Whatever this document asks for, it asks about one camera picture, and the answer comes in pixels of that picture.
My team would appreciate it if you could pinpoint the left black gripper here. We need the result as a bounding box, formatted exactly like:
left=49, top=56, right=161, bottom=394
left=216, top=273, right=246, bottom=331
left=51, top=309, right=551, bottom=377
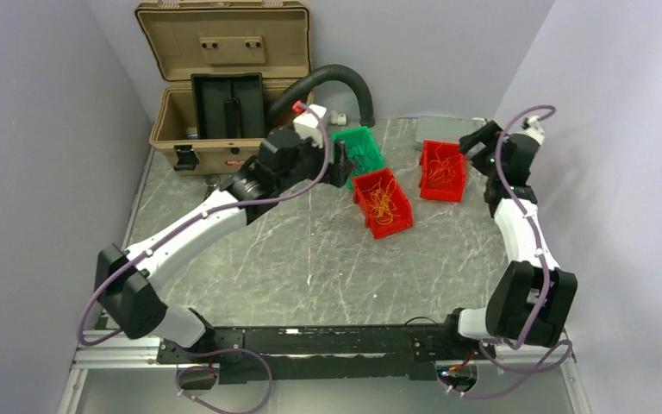
left=277, top=131, right=354, bottom=192

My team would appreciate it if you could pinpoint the green plastic bin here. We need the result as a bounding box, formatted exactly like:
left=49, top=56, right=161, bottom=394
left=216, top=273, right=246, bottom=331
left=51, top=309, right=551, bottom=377
left=332, top=126, right=385, bottom=190

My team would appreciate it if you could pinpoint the red plastic bin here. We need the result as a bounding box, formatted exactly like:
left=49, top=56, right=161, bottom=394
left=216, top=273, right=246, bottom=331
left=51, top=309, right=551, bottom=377
left=352, top=167, right=414, bottom=239
left=418, top=141, right=466, bottom=203

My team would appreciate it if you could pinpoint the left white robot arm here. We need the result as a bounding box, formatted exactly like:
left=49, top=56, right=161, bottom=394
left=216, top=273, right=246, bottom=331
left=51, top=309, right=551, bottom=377
left=95, top=128, right=355, bottom=362

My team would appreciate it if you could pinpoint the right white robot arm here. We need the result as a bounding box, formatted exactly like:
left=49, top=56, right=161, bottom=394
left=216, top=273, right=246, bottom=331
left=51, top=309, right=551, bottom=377
left=440, top=117, right=578, bottom=358

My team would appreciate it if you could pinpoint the white pipe fitting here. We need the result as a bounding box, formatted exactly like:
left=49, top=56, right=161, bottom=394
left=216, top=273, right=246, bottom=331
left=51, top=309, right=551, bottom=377
left=328, top=110, right=347, bottom=126

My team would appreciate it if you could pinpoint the black toolbox tray insert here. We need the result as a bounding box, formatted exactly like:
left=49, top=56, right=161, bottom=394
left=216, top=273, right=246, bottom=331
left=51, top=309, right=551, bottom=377
left=190, top=72, right=266, bottom=140

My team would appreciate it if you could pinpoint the tan plastic toolbox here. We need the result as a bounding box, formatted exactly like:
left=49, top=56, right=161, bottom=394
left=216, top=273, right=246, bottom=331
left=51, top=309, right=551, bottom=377
left=134, top=1, right=312, bottom=176

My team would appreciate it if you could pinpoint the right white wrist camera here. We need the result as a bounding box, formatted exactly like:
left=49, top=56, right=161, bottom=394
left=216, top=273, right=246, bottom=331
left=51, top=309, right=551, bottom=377
left=522, top=116, right=545, bottom=146

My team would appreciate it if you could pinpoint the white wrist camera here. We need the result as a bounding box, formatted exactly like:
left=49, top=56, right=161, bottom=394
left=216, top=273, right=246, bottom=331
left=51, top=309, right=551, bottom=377
left=522, top=116, right=545, bottom=146
left=292, top=100, right=329, bottom=148

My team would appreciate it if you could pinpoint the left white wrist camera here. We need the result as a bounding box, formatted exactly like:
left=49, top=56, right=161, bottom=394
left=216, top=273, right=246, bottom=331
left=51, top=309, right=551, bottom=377
left=292, top=100, right=329, bottom=148

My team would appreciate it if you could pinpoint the black corrugated hose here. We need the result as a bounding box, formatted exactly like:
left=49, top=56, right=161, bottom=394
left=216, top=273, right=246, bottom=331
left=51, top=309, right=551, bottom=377
left=266, top=64, right=378, bottom=129

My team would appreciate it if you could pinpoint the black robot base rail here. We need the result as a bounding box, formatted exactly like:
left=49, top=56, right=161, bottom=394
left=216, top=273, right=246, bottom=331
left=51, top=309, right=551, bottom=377
left=156, top=322, right=483, bottom=385

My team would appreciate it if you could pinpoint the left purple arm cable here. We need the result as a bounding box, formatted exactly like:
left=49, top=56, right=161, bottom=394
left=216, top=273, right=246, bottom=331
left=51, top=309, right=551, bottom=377
left=77, top=101, right=332, bottom=414

